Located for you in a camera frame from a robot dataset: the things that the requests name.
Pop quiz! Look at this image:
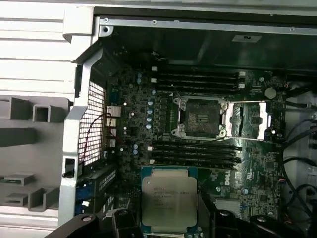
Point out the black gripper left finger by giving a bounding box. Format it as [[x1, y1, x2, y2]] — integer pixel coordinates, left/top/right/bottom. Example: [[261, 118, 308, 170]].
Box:
[[47, 209, 142, 238]]

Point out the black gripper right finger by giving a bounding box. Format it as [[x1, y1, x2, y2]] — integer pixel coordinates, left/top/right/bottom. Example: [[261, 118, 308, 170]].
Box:
[[197, 197, 308, 238]]

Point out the silver CPU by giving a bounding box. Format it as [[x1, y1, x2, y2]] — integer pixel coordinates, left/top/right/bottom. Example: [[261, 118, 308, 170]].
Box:
[[140, 166, 199, 235]]

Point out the CPU socket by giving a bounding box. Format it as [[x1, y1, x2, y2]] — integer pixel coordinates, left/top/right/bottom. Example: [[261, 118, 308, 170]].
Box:
[[173, 96, 229, 141]]

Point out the silver chipset heatsink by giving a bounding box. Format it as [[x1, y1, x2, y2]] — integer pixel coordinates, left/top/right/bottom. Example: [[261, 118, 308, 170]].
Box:
[[214, 199, 241, 219]]

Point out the green motherboard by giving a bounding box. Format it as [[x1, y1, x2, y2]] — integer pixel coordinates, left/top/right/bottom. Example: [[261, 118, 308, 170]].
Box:
[[106, 66, 288, 224]]

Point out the metal fan grille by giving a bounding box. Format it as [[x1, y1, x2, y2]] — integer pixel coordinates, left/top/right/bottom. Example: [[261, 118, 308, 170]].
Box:
[[78, 80, 107, 166]]

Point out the grey parts rack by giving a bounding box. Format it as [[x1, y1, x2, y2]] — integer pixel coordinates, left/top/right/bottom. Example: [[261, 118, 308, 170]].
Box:
[[0, 96, 75, 213]]

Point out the black open PC case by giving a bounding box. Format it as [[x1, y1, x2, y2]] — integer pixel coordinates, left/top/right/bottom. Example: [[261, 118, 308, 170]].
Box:
[[59, 6, 317, 238]]

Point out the silver coin battery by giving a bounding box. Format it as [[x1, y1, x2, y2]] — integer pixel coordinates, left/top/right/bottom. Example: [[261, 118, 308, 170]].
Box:
[[264, 87, 277, 100]]

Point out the small grey case label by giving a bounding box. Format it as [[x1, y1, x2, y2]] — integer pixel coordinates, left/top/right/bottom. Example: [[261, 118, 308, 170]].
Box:
[[232, 34, 263, 43]]

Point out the black internal cable bundle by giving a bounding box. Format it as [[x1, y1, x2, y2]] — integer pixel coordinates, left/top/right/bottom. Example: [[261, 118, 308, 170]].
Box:
[[281, 118, 317, 225]]

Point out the thin red wire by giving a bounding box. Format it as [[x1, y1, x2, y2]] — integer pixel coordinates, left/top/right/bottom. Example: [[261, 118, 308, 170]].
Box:
[[80, 112, 117, 163]]

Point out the metal socket cover frame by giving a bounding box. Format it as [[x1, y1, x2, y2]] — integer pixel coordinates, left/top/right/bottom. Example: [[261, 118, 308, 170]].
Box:
[[226, 100, 272, 141]]

